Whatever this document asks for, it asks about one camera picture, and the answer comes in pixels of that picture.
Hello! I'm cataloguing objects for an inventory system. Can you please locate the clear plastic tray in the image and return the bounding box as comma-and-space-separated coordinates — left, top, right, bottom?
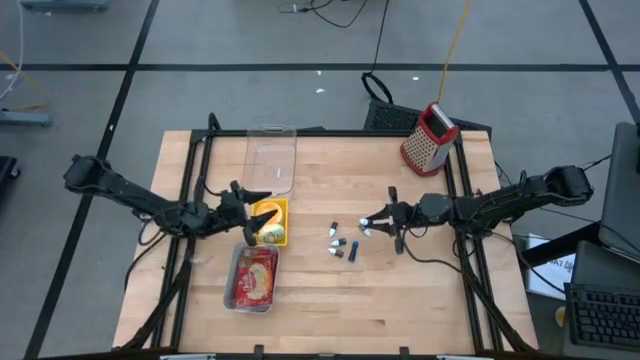
241, 124, 299, 196

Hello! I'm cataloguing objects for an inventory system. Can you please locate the white paper sheet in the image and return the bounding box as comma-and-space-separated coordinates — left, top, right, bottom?
524, 234, 576, 301

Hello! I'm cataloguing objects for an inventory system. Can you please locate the black mesh computer case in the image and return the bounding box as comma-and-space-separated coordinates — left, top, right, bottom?
362, 99, 494, 134

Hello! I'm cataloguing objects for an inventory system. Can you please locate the red noodle package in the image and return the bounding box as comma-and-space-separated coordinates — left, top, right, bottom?
232, 247, 279, 310

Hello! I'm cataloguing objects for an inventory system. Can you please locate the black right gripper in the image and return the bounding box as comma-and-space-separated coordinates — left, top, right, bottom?
367, 185, 455, 254

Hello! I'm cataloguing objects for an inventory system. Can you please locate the red metal box grater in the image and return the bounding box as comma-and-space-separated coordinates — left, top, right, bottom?
399, 101, 460, 178

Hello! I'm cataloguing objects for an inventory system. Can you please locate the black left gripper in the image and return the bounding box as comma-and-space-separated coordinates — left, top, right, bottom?
209, 180, 280, 247

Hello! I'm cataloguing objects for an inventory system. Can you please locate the grey plastic bin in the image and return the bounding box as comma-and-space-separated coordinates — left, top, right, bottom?
222, 242, 281, 315

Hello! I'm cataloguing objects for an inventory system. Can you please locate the large computer monitor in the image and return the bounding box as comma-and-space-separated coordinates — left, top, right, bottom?
598, 121, 640, 261

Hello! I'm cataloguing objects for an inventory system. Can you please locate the yellow hanging cable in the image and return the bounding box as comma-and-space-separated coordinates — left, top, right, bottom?
437, 0, 474, 104

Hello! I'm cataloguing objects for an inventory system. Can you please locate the grey floor stand base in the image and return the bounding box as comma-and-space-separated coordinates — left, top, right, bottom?
0, 108, 54, 129
19, 0, 110, 12

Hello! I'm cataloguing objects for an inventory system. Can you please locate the yellow plastic basket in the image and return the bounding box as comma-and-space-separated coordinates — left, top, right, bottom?
249, 197, 290, 248

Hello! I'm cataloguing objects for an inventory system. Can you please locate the squishy toy donut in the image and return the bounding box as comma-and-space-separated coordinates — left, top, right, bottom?
255, 199, 285, 226

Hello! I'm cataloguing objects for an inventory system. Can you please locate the black floor cable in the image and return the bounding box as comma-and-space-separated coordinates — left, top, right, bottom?
360, 0, 395, 105

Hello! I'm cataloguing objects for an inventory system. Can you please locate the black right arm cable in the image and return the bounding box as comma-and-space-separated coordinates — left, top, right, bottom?
399, 224, 464, 275

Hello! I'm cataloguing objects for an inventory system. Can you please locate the black keyboard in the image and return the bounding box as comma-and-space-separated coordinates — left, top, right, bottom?
564, 282, 640, 351

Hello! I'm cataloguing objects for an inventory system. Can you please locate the teal iced toy donut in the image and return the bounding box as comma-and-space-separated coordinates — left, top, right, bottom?
257, 223, 286, 245

